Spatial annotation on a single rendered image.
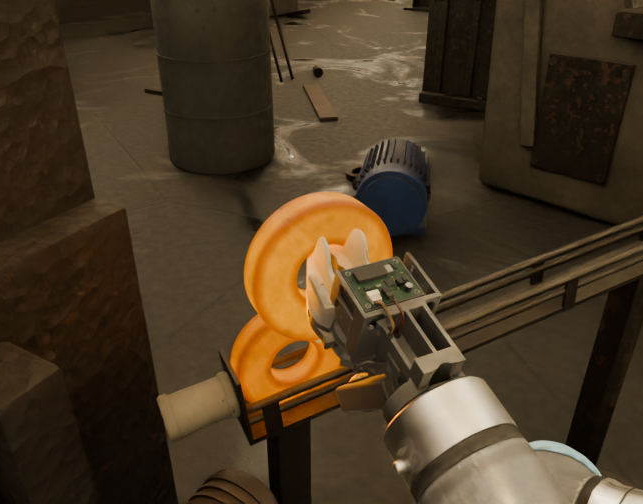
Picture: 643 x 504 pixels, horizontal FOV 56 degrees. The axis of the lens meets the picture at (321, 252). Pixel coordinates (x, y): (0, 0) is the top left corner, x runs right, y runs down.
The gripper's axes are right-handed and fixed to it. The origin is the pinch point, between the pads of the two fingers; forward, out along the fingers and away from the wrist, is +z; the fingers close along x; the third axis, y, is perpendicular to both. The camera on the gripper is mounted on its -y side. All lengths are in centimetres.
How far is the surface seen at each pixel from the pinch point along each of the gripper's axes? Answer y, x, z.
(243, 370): -20.6, 6.9, 2.4
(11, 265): -8.8, 29.0, 16.6
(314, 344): -20.2, -2.7, 2.7
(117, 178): -160, -4, 223
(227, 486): -38.6, 10.8, -3.1
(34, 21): 9.9, 20.7, 34.7
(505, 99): -91, -168, 143
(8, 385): -12.1, 31.1, 3.4
